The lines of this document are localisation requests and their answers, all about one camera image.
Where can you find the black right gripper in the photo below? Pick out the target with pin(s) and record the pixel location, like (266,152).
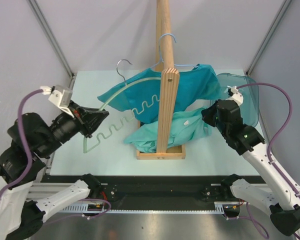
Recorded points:
(207,114)

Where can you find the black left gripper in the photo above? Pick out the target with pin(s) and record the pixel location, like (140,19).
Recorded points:
(88,126)

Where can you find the pale green plastic hanger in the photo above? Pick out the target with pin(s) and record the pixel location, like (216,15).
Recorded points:
(113,128)

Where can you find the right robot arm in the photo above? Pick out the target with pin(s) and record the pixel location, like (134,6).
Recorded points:
(282,204)

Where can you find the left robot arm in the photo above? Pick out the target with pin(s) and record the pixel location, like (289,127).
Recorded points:
(32,141)

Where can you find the dark teal t shirt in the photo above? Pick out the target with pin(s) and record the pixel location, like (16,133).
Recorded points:
(200,83)

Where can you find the translucent teal plastic bin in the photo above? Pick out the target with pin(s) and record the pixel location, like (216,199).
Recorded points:
(250,107)

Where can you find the wooden clothes rack stand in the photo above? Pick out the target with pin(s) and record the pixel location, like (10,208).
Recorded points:
(169,83)

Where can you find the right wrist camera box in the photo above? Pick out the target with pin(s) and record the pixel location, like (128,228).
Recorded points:
(235,95)

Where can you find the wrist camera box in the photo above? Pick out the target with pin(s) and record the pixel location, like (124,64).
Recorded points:
(59,96)
(235,95)

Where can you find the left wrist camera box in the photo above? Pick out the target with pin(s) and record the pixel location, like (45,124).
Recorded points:
(59,96)

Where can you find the light blue wire hanger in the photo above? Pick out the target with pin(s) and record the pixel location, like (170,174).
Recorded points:
(166,53)

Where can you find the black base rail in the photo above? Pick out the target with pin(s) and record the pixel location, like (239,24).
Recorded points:
(170,190)

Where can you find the white slotted cable duct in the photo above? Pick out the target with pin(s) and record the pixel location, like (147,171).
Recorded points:
(90,208)

